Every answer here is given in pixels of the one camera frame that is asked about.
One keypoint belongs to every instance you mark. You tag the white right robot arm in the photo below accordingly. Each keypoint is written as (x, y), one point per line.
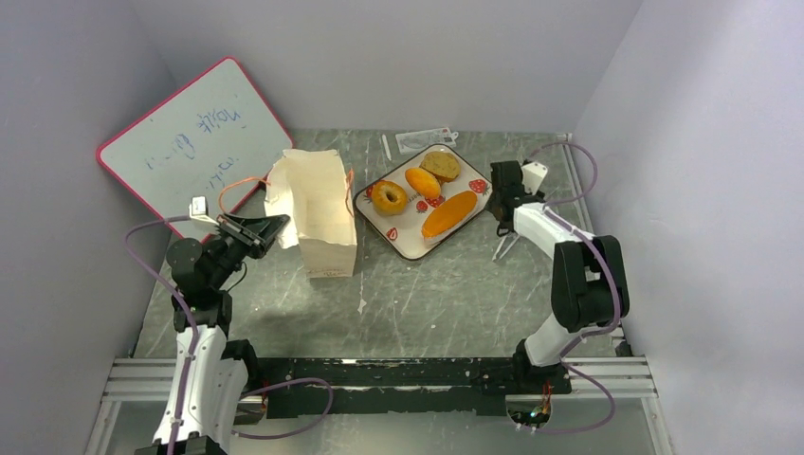
(589, 291)

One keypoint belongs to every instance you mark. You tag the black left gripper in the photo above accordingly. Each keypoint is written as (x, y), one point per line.
(253, 233)

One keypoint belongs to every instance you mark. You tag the clear plastic package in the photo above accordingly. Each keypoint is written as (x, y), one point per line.
(415, 142)

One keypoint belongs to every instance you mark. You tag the yellow fake bread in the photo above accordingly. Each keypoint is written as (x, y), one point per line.
(444, 166)

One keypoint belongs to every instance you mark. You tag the pink framed whiteboard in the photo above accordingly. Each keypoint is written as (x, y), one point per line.
(216, 137)

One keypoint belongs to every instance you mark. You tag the small orange fake bun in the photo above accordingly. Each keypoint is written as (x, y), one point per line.
(449, 215)

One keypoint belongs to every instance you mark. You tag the white paper bag orange handles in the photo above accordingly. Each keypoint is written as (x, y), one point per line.
(314, 189)

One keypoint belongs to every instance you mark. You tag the metal tongs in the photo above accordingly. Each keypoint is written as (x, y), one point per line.
(505, 245)

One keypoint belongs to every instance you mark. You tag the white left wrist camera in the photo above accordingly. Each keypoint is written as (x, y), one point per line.
(199, 212)

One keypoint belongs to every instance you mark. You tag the strawberry pattern tray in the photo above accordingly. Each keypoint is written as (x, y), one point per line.
(403, 231)

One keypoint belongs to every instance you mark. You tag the white pen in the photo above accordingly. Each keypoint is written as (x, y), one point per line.
(386, 147)

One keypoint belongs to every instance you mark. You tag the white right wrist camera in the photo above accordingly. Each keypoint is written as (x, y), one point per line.
(533, 175)

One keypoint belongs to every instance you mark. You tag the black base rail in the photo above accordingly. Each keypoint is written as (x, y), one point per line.
(482, 385)

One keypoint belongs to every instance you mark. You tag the ring doughnut fake bread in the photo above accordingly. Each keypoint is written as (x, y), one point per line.
(388, 198)

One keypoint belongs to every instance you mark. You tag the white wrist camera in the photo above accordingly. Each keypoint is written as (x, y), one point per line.
(199, 212)
(533, 175)

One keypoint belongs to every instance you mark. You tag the aluminium frame rail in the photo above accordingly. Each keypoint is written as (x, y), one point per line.
(589, 292)

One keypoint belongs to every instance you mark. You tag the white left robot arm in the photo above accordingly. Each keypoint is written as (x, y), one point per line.
(211, 371)

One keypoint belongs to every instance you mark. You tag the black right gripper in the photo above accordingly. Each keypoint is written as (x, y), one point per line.
(502, 209)

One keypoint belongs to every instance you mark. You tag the orange fake bread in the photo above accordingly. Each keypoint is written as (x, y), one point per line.
(423, 182)

